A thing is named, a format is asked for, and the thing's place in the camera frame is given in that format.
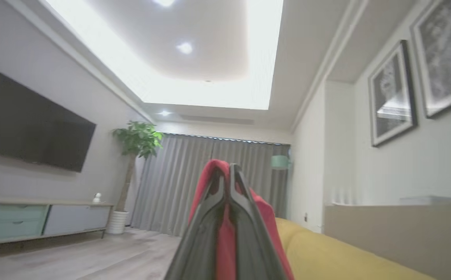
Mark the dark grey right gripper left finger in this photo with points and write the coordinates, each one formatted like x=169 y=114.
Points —
x=200 y=245

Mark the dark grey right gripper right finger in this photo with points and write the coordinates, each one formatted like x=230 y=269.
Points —
x=254 y=249

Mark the red white basketball jersey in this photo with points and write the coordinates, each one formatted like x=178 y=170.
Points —
x=225 y=249

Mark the grey pleated curtain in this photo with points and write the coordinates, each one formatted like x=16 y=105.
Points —
x=178 y=179

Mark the yellow sofa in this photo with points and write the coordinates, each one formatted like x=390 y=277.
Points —
x=326 y=256

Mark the green indoor tree plant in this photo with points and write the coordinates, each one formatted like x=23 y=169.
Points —
x=137 y=140

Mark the ceiling air vent slot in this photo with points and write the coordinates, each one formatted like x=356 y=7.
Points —
x=217 y=119

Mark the grey mint TV cabinet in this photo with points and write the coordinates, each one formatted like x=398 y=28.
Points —
x=69 y=217

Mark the round ceiling spotlight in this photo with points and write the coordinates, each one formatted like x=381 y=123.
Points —
x=164 y=113
x=185 y=48

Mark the beige low partition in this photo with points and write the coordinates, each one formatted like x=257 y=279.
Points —
x=404 y=233

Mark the small black framed picture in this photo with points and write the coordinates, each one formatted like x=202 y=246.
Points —
x=392 y=97

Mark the large black framed picture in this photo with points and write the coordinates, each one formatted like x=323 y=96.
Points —
x=447 y=50

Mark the small white home camera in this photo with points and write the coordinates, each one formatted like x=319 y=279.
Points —
x=97 y=197

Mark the black wall television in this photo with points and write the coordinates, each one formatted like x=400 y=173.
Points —
x=30 y=124

